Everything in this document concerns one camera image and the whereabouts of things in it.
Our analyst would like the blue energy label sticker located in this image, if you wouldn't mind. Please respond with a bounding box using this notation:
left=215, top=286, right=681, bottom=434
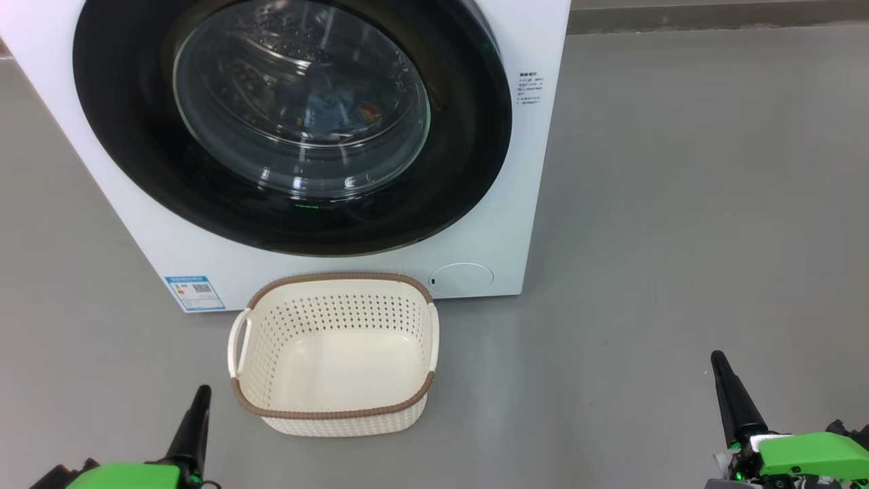
left=164, top=275, right=226, bottom=312

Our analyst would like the cream perforated laundry basket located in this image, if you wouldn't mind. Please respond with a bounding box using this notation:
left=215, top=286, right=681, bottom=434
left=227, top=273, right=440, bottom=437

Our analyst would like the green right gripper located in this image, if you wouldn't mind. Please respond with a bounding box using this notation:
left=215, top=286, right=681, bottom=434
left=706, top=350, right=869, bottom=489

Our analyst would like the white front-load washing machine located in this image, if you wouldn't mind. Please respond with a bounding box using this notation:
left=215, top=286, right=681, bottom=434
left=0, top=0, right=571, bottom=313

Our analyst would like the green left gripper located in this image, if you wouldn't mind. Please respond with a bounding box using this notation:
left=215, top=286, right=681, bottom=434
left=31, top=385, right=221, bottom=489

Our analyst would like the black glass washer door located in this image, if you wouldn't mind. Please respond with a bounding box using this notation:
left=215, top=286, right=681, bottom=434
left=73, top=0, right=513, bottom=257

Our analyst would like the small printed text sticker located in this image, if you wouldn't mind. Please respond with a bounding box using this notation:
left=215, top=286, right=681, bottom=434
left=517, top=71, right=545, bottom=106

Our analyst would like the round white filter cover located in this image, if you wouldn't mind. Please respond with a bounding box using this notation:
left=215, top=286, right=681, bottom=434
left=429, top=263, right=495, bottom=297

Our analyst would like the steel washing machine drum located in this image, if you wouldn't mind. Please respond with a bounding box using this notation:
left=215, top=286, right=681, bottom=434
left=175, top=0, right=430, bottom=170

